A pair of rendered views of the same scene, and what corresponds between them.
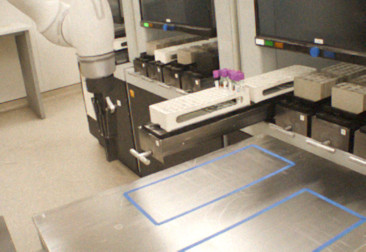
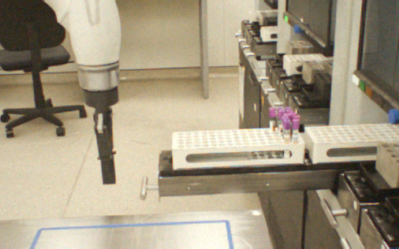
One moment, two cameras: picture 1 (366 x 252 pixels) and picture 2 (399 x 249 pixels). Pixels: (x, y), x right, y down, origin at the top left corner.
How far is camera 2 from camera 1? 55 cm
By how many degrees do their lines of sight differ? 26
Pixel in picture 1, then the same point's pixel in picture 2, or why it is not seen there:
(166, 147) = (165, 187)
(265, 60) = (368, 105)
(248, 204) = not seen: outside the picture
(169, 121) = (176, 157)
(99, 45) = (91, 54)
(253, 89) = (313, 145)
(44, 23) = (58, 13)
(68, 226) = not seen: outside the picture
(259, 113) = (314, 178)
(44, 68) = (229, 37)
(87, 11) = (78, 13)
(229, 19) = (344, 37)
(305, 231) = not seen: outside the picture
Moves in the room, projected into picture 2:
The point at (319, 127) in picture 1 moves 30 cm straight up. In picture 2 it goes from (366, 228) to (382, 76)
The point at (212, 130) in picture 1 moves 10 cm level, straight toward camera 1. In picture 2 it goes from (232, 183) to (209, 202)
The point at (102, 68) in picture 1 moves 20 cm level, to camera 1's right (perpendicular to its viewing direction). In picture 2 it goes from (94, 80) to (177, 92)
